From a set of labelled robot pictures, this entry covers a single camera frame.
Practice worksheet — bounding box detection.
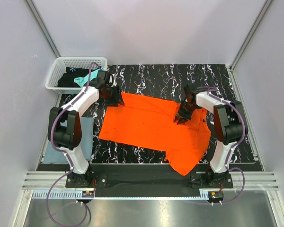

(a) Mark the aluminium frame rail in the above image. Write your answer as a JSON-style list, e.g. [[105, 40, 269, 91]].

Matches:
[[23, 171, 279, 191]]

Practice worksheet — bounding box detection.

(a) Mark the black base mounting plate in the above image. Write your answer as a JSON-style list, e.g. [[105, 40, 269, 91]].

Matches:
[[66, 164, 233, 189]]

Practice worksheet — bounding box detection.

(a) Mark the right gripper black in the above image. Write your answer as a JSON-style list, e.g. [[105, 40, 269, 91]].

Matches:
[[174, 100, 198, 125]]

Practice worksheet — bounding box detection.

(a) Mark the corner aluminium post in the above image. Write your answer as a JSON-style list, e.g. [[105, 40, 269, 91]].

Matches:
[[24, 0, 61, 58], [229, 0, 275, 71]]

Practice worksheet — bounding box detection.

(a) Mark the slotted cable duct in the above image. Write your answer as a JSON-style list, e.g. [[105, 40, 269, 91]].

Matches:
[[32, 189, 211, 201]]

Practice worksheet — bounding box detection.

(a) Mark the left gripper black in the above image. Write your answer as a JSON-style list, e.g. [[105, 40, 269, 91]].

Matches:
[[102, 85, 124, 107]]

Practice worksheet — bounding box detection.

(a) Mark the right corner aluminium post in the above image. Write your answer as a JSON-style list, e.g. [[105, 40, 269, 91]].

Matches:
[[229, 0, 275, 71]]

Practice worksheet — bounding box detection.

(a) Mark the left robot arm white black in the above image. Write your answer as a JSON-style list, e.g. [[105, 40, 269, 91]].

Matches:
[[48, 70, 124, 187]]

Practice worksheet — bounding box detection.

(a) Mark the teal t shirt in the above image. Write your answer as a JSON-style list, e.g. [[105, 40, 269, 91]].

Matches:
[[73, 69, 101, 87]]

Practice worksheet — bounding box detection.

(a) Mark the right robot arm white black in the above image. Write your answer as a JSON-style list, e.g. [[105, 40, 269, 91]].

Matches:
[[174, 84, 248, 188]]

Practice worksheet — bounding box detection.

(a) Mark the white plastic laundry basket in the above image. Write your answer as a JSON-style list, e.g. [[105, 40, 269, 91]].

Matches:
[[45, 57, 107, 94]]

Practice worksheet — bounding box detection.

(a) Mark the folded grey-blue t shirt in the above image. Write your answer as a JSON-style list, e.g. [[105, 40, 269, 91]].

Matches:
[[43, 117, 94, 164]]

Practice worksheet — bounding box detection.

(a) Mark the left corner aluminium post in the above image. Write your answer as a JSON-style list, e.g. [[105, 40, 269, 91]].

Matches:
[[24, 0, 61, 58]]

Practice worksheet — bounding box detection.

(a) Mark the black t shirt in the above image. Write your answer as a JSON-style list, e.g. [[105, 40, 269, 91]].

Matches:
[[57, 67, 80, 88]]

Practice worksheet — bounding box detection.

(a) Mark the orange t shirt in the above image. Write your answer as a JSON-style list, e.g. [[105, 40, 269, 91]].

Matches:
[[99, 92, 211, 176]]

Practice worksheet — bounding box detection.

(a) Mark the black marbled table mat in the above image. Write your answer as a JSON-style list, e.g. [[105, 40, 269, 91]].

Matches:
[[54, 63, 256, 164]]

